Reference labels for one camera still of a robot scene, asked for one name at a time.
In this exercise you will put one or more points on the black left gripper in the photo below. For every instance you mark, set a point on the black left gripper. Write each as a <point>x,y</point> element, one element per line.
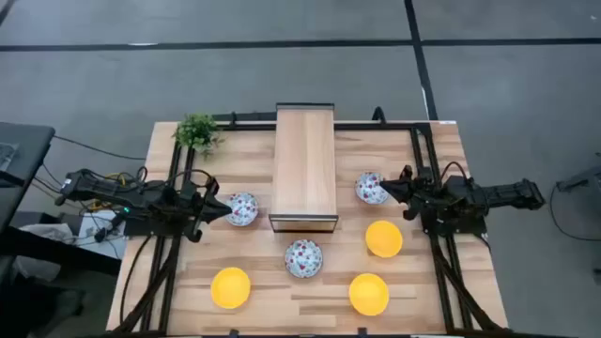
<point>197,206</point>

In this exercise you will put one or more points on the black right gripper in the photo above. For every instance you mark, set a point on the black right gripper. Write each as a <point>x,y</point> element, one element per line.
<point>418,195</point>

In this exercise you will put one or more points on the floral bowl red outside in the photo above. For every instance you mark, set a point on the floral bowl red outside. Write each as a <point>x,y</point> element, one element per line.
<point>303,258</point>
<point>246,211</point>
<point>368,190</point>

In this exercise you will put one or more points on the yellow plastic bowl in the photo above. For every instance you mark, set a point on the yellow plastic bowl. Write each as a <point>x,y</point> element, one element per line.
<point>230,287</point>
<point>384,238</point>
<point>369,294</point>

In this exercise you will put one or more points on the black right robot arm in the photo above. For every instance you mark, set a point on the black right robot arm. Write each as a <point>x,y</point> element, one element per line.
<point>507,195</point>

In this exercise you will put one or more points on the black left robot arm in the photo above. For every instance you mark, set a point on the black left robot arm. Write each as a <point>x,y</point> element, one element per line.
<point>117,192</point>

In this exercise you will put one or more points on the small green potted plant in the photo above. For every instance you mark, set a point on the small green potted plant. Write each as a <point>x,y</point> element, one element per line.
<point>197,131</point>

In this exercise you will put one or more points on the white box with plugs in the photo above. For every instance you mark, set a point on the white box with plugs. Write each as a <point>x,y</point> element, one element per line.
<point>101,232</point>

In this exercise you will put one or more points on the dark low bench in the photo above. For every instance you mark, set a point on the dark low bench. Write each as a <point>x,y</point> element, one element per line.
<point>56,253</point>

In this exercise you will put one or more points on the white plastic bag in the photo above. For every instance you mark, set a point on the white plastic bag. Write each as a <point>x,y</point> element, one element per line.
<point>47,232</point>

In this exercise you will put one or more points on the grey equipment stand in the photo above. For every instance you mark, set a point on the grey equipment stand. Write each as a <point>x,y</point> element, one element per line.
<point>582,180</point>

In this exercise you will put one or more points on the black desk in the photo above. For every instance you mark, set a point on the black desk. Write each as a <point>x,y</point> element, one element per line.
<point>26,155</point>

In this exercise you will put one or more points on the black aluminium table frame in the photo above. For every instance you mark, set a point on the black aluminium table frame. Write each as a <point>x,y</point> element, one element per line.
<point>375,126</point>

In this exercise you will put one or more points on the wooden shelf riser black frame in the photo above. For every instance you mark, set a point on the wooden shelf riser black frame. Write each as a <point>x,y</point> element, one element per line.
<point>304,164</point>

